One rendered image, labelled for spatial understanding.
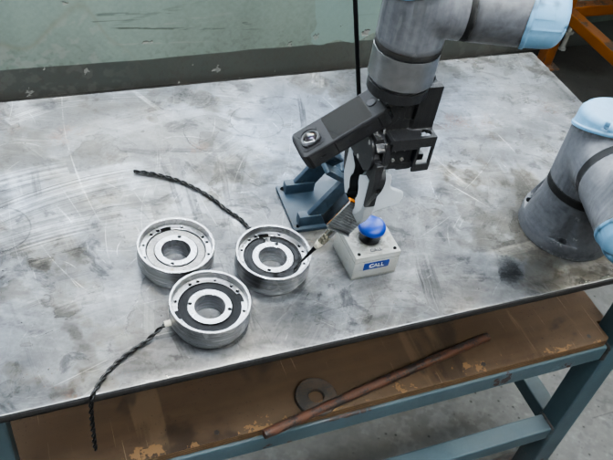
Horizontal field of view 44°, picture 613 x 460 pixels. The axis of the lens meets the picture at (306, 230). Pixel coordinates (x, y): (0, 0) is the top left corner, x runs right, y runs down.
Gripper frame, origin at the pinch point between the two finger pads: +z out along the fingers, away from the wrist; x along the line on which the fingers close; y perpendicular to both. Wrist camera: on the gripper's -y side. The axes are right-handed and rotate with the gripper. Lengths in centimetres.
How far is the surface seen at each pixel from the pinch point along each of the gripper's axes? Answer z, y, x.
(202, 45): 78, 19, 164
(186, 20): 68, 13, 164
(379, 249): 8.6, 5.7, -0.4
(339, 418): 40.2, 2.4, -7.6
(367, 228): 5.7, 3.8, 1.3
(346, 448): 93, 20, 13
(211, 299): 11.1, -18.9, -2.4
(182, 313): 10.1, -23.1, -4.7
